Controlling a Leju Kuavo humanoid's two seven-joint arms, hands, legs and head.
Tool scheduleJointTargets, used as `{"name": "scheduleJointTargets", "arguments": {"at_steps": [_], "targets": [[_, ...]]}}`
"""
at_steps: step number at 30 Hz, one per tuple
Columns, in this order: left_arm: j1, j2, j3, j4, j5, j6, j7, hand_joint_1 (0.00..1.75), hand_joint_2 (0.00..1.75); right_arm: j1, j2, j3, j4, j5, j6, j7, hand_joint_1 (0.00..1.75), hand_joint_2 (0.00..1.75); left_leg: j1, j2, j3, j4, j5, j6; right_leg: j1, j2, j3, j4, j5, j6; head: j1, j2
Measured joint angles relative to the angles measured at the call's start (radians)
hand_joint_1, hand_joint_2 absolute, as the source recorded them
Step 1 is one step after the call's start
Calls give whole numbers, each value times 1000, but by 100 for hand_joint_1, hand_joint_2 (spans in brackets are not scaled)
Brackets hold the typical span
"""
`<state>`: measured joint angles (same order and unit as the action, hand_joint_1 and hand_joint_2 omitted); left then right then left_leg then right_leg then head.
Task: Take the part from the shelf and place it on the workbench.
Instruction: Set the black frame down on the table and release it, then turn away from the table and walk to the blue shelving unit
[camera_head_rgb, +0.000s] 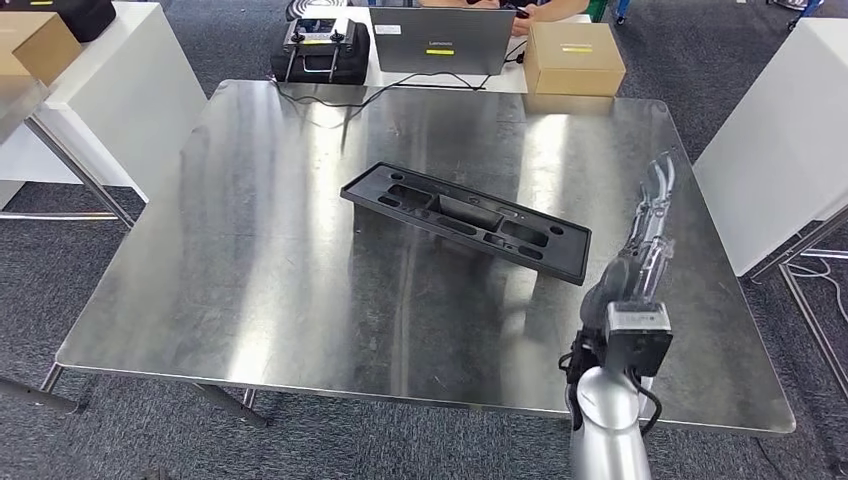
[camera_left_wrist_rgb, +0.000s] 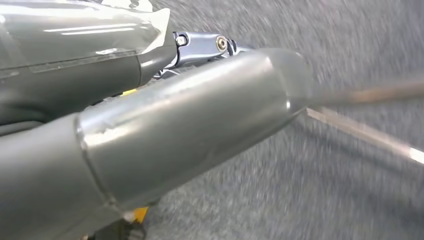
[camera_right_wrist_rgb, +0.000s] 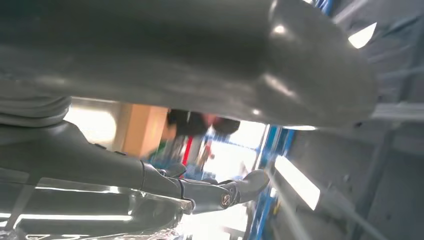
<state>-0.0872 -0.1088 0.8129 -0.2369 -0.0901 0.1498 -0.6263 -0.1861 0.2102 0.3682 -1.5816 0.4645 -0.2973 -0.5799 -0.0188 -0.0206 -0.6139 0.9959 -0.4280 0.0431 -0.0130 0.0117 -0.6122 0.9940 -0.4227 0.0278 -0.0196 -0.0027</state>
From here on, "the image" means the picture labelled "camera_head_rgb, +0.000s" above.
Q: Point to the grey remote controller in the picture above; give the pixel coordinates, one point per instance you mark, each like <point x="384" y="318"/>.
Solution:
<point x="318" y="30"/>

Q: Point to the black carry case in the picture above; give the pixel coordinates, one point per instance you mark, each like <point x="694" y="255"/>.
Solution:
<point x="361" y="60"/>

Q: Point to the black bag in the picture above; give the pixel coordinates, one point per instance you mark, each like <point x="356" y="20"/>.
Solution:
<point x="86" y="16"/>

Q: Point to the person's forearm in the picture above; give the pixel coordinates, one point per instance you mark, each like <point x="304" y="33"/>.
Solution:
<point x="563" y="10"/>

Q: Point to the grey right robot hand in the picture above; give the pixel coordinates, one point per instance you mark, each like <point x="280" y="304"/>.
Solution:
<point x="626" y="278"/>

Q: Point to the person's hand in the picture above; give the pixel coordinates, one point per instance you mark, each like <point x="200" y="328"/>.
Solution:
<point x="526" y="20"/>

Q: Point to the cardboard box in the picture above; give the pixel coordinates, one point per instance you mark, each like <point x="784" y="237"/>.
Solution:
<point x="573" y="63"/>
<point x="33" y="46"/>

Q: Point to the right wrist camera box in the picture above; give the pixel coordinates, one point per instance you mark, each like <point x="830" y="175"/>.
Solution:
<point x="639" y="344"/>

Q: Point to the grey laptop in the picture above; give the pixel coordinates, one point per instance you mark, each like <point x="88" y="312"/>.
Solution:
<point x="437" y="40"/>

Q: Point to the black plastic plate frame part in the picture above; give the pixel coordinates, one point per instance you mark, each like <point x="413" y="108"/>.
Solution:
<point x="480" y="222"/>

